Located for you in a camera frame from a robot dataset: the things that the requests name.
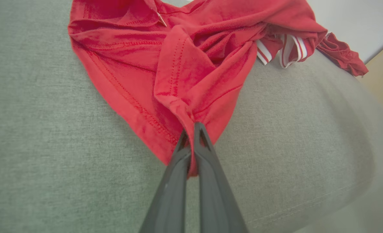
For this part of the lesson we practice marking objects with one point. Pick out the red shirt with white sleeves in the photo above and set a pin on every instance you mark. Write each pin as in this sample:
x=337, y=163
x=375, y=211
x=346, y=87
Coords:
x=130, y=64

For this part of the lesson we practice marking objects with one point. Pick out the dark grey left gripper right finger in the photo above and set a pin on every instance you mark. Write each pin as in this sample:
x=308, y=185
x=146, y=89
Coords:
x=217, y=200

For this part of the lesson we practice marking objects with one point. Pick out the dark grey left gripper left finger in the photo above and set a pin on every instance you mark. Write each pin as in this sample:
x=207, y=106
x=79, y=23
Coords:
x=168, y=200

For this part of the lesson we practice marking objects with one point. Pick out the red shorts with white trim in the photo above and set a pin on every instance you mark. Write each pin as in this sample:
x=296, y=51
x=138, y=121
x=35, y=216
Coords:
x=343, y=55

